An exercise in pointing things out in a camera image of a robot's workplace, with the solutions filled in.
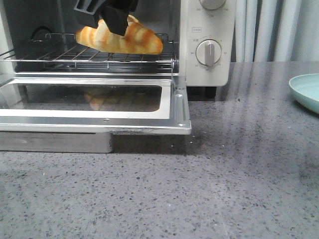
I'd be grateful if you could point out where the steel door handle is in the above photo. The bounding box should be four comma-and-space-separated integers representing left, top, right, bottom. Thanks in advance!
0, 132, 113, 153

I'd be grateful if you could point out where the white curtain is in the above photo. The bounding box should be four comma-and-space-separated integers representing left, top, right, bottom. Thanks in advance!
231, 0, 319, 62

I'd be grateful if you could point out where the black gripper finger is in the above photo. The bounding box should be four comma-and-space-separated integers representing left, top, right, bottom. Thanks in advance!
101, 0, 138, 36
73, 0, 106, 28

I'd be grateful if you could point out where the oven glass door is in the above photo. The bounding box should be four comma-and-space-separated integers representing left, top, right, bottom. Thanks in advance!
0, 72, 191, 134

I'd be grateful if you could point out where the white Toshiba toaster oven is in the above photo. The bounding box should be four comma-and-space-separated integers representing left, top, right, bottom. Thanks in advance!
0, 0, 236, 98

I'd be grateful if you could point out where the upper temperature knob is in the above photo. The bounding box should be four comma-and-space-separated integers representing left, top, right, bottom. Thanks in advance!
200, 0, 226, 10

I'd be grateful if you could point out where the lower timer knob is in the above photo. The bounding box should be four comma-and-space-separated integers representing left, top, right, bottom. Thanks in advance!
195, 40, 221, 67

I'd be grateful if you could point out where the wire oven rack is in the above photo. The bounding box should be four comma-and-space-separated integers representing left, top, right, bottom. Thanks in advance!
0, 33, 178, 73

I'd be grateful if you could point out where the mint green plate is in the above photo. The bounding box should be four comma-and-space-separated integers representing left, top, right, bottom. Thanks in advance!
289, 74, 319, 114

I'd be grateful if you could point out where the golden croissant bread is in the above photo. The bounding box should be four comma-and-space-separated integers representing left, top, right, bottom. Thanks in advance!
75, 15, 163, 55

